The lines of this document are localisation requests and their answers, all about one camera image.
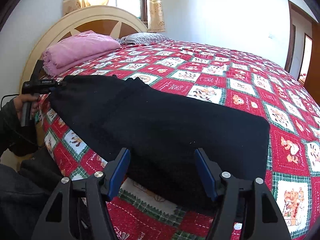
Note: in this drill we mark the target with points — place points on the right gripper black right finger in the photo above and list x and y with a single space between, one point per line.
261 216

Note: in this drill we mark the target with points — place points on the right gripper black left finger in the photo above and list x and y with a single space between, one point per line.
78 204

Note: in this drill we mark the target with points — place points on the black pants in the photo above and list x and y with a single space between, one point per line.
162 131

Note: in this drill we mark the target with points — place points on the person's left forearm dark sleeve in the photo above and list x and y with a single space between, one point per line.
19 140

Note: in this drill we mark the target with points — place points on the person's left hand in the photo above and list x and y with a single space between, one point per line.
21 99

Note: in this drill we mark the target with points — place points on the folded pink blanket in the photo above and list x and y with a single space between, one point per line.
75 50

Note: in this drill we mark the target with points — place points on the cream wooden headboard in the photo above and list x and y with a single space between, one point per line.
101 19

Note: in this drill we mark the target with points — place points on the grey striped pillow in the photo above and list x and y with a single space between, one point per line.
142 38

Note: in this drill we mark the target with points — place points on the beige patterned right curtain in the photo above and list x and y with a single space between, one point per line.
156 22

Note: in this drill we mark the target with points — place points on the brown wooden door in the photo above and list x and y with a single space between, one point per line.
312 82

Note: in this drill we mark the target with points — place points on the red patchwork bear quilt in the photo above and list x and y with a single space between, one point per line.
235 79

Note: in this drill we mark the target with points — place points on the brown door frame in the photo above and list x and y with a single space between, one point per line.
300 43

